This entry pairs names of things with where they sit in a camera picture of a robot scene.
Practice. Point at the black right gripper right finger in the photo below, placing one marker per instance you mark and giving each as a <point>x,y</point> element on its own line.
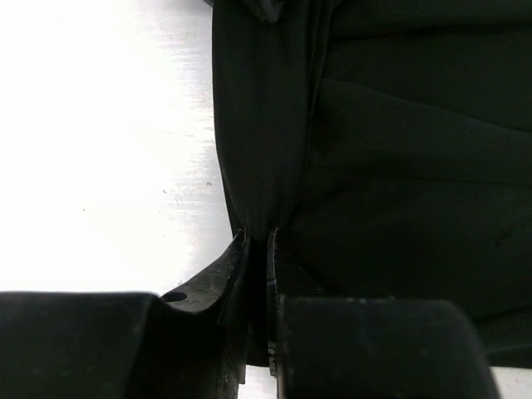
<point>341,347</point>

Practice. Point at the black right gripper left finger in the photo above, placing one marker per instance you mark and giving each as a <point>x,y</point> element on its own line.
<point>188,343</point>

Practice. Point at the black t shirt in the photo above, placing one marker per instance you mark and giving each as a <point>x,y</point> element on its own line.
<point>389,144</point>

